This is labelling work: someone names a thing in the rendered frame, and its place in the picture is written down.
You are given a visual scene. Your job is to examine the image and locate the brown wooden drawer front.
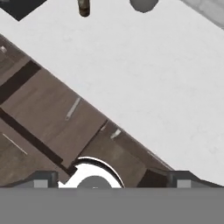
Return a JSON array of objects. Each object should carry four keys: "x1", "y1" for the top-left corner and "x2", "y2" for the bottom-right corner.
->
[
  {"x1": 0, "y1": 34, "x2": 32, "y2": 88},
  {"x1": 0, "y1": 67, "x2": 109, "y2": 169}
]

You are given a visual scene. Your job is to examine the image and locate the brown wooden cupboard door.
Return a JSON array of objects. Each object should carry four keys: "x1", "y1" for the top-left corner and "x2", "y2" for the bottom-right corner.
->
[
  {"x1": 0, "y1": 116, "x2": 72, "y2": 188},
  {"x1": 78, "y1": 120, "x2": 177, "y2": 188}
]

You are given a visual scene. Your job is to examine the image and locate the brown bottle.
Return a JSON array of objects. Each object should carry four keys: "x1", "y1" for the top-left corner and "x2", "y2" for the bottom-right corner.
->
[{"x1": 77, "y1": 0, "x2": 91, "y2": 18}]

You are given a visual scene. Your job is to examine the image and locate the grey round thing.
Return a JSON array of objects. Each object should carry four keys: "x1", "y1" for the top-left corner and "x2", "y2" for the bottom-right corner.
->
[{"x1": 129, "y1": 0, "x2": 160, "y2": 14}]

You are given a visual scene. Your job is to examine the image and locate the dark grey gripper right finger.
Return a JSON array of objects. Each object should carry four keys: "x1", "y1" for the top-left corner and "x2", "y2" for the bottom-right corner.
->
[{"x1": 167, "y1": 170, "x2": 224, "y2": 189}]

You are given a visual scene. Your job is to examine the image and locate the white round thing black rim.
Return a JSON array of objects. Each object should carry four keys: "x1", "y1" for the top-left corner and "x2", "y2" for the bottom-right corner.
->
[{"x1": 58, "y1": 156, "x2": 126, "y2": 189}]

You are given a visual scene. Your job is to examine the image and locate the silver drawer handle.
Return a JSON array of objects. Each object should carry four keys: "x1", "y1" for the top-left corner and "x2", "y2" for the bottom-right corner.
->
[{"x1": 64, "y1": 97, "x2": 82, "y2": 122}]

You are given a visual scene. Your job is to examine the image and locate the thin silver cupboard handle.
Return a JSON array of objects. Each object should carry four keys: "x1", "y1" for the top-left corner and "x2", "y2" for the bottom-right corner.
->
[{"x1": 2, "y1": 133, "x2": 29, "y2": 156}]

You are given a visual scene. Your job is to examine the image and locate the black hob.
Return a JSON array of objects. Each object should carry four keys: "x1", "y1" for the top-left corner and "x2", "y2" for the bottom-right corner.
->
[{"x1": 0, "y1": 0, "x2": 48, "y2": 22}]

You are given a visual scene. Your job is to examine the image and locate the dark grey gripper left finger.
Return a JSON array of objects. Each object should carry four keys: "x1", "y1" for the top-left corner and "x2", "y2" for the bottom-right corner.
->
[{"x1": 4, "y1": 170, "x2": 60, "y2": 189}]

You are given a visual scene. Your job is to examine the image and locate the short silver cupboard handle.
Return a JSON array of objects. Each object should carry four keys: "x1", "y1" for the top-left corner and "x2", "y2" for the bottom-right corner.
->
[{"x1": 109, "y1": 128, "x2": 123, "y2": 140}]

